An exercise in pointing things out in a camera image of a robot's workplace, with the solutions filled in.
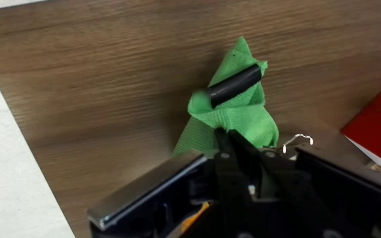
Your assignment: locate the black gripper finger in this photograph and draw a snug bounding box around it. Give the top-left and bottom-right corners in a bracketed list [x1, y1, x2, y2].
[214, 128, 262, 177]
[205, 65, 262, 107]

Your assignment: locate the green cloth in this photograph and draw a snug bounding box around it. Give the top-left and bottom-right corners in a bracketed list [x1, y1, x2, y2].
[172, 37, 279, 157]

